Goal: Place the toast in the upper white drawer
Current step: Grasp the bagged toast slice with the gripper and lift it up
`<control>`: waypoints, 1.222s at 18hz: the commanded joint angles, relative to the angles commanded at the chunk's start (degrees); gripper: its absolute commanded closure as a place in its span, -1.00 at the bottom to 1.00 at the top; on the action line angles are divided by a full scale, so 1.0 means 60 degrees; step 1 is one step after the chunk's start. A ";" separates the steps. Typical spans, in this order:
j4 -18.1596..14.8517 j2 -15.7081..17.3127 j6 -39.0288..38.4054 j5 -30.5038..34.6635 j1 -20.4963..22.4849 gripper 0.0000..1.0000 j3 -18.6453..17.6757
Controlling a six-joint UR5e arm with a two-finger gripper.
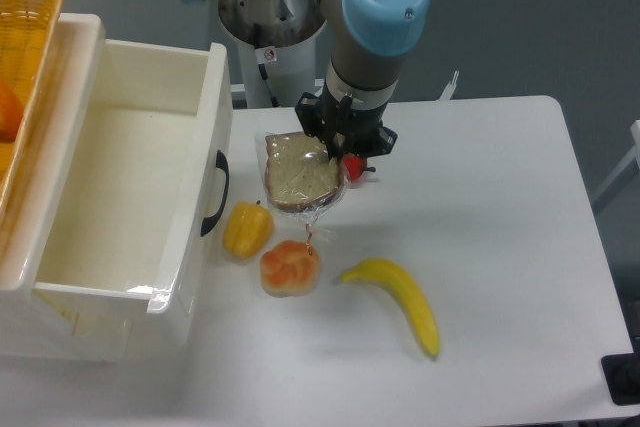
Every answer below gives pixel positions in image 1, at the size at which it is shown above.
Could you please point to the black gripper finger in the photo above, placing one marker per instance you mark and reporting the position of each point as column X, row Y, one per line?
column 334, row 145

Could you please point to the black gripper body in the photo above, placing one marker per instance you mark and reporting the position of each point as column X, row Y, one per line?
column 351, row 111

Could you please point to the toast slice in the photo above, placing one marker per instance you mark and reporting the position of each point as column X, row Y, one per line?
column 301, row 181

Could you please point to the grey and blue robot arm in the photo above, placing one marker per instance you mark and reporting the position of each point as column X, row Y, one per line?
column 340, row 58

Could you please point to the white open upper drawer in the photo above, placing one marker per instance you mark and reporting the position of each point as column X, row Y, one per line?
column 125, row 244

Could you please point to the white drawer cabinet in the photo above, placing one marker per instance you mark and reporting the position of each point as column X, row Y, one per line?
column 33, row 323

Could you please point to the red bell pepper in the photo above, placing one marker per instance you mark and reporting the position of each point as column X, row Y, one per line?
column 356, row 166

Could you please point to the yellow bell pepper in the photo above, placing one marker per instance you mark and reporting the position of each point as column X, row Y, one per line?
column 248, row 228

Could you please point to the orange glazed bread roll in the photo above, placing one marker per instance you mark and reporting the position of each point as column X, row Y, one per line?
column 291, row 268

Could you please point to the yellow banana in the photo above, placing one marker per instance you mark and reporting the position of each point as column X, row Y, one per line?
column 400, row 285

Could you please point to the orange fruit in basket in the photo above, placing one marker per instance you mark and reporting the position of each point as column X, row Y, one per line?
column 11, row 110

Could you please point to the yellow woven basket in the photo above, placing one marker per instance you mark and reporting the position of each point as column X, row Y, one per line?
column 27, row 28

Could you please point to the black device at table edge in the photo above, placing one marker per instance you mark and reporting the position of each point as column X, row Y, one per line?
column 622, row 377

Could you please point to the black drawer handle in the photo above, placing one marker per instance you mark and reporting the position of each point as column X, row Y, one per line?
column 220, row 193

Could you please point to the white chair frame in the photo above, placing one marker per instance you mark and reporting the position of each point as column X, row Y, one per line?
column 626, row 169

